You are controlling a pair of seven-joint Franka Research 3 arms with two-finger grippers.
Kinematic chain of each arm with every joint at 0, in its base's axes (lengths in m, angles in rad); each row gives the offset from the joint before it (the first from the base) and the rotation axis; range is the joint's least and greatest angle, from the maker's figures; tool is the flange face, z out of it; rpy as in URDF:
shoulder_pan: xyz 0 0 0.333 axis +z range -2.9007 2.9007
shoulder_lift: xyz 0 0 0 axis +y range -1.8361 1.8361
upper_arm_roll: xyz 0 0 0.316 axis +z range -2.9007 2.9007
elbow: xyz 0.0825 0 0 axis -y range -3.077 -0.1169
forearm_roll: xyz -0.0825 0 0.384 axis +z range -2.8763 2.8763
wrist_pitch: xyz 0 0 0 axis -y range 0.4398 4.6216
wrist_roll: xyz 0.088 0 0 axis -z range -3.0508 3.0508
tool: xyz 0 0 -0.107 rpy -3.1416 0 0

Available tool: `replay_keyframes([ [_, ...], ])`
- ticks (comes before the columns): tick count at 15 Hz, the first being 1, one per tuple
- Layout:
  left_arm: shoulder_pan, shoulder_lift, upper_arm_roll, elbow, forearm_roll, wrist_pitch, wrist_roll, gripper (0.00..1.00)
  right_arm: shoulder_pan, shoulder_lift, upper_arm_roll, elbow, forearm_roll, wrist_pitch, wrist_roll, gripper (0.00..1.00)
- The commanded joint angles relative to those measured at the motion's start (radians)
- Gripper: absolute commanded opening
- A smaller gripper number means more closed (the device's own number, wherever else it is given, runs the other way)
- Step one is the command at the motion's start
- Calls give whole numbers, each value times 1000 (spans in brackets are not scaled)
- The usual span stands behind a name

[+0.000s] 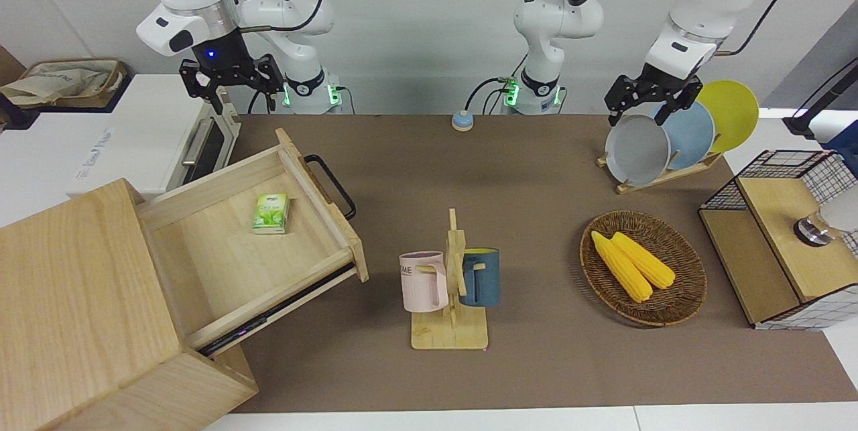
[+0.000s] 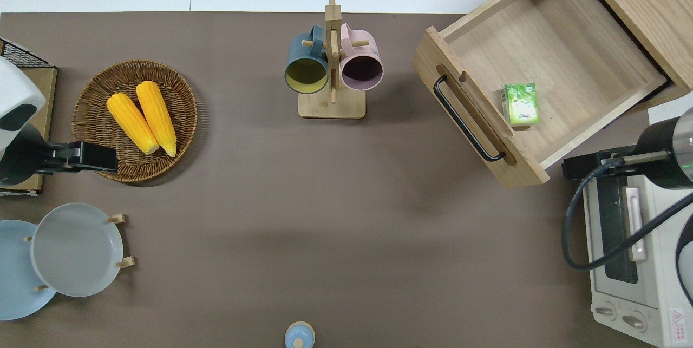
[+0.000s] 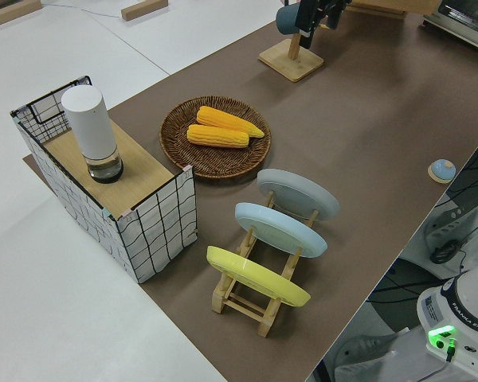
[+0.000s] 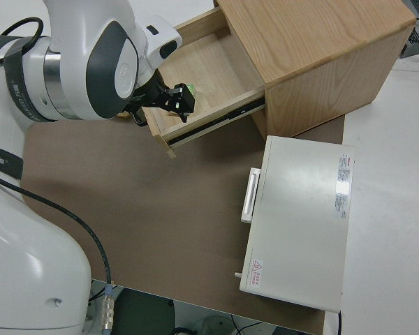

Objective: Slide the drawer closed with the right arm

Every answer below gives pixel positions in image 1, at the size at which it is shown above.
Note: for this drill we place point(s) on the light wooden cabinet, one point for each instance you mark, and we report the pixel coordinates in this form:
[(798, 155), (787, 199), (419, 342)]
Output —
[(67, 283)]

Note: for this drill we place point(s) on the grey plate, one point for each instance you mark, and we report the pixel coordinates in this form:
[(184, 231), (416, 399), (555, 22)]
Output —
[(637, 149)]

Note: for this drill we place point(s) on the light blue plate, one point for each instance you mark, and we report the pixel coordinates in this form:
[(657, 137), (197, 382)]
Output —
[(690, 133)]

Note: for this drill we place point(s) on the small blue bell button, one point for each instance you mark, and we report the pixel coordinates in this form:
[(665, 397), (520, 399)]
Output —
[(462, 121)]

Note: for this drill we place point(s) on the brown cardboard box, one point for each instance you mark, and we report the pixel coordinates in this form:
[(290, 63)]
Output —
[(120, 79)]

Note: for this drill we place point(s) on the frosted bottle with metal cap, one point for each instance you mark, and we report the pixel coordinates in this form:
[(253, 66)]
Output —
[(814, 230)]

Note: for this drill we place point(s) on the yellow corn cob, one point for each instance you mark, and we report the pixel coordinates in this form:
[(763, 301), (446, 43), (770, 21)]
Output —
[(647, 263), (623, 270)]

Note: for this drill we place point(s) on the pink mug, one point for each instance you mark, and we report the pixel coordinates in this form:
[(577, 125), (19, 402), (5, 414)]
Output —
[(421, 280)]

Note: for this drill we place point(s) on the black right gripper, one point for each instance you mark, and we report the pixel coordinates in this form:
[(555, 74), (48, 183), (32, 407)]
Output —
[(224, 55)]

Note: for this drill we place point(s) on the yellow plate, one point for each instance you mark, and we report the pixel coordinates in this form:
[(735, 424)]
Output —
[(734, 109)]

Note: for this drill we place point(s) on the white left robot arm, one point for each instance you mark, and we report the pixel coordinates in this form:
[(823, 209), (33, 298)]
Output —
[(556, 15)]

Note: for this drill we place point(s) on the beige cloth bag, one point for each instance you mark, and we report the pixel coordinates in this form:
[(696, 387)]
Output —
[(60, 82)]

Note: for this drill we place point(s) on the round wicker basket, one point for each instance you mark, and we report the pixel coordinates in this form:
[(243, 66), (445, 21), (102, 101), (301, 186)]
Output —
[(677, 303)]

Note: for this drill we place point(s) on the wooden mug rack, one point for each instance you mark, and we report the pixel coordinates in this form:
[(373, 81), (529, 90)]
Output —
[(450, 334)]

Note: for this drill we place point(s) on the green tissue pack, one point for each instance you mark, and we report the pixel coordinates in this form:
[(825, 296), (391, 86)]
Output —
[(271, 214)]

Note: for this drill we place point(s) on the brown table mat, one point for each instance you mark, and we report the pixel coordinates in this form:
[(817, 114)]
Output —
[(549, 183)]

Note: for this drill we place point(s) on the dark blue mug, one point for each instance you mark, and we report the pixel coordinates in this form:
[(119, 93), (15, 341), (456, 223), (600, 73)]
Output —
[(484, 280)]

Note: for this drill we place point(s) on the wooden plate rack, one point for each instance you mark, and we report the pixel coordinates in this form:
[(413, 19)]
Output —
[(660, 179)]

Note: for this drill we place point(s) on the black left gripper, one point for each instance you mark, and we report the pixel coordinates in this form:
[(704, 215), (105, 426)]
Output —
[(663, 86)]

